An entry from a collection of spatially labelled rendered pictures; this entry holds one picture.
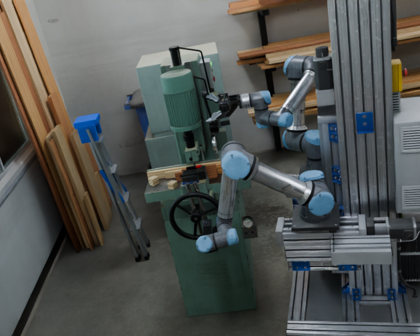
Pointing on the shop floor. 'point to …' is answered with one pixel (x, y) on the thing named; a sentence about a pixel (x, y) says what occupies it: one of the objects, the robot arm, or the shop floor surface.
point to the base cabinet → (213, 269)
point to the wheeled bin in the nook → (139, 111)
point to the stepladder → (85, 125)
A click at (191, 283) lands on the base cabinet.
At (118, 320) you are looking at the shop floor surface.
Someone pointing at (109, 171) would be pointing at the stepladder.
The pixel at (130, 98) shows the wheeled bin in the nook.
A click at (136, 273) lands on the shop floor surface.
